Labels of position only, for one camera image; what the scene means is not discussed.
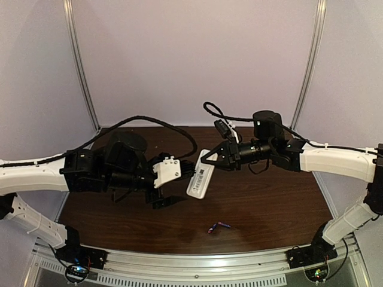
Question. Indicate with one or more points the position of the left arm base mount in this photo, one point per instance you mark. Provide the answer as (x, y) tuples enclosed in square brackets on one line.
[(78, 259)]

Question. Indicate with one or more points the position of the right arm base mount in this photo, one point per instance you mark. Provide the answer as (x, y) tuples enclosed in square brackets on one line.
[(316, 256)]

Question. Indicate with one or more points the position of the left aluminium frame post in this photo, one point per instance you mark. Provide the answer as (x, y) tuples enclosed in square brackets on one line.
[(78, 62)]

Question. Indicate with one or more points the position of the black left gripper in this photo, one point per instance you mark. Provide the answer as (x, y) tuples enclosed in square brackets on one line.
[(156, 194)]

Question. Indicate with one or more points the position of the blue aaa battery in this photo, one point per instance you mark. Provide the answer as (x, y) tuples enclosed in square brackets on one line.
[(212, 228), (224, 225)]

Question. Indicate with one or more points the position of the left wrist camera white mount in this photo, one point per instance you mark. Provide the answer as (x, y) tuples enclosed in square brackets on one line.
[(166, 171)]

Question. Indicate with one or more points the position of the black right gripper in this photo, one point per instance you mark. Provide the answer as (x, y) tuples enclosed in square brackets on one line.
[(234, 152)]

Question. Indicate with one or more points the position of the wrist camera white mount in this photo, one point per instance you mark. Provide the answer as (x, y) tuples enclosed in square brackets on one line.
[(166, 171), (226, 131)]

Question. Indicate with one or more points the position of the front aluminium rail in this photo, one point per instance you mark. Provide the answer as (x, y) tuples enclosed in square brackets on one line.
[(262, 268)]

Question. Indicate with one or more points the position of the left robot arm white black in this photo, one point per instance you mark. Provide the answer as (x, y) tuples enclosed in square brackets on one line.
[(119, 165)]

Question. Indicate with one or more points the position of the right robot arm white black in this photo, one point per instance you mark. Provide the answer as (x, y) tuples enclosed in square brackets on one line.
[(301, 155)]

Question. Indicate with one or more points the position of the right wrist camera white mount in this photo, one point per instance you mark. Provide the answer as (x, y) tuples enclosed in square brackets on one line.
[(226, 131)]

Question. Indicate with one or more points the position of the aluminium frame post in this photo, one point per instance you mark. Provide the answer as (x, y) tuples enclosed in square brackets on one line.
[(78, 62), (317, 34)]

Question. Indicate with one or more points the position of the right aluminium frame post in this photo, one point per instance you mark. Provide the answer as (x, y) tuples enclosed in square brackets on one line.
[(317, 34)]

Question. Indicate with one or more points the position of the white remote control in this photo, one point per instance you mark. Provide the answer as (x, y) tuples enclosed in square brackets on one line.
[(199, 182)]

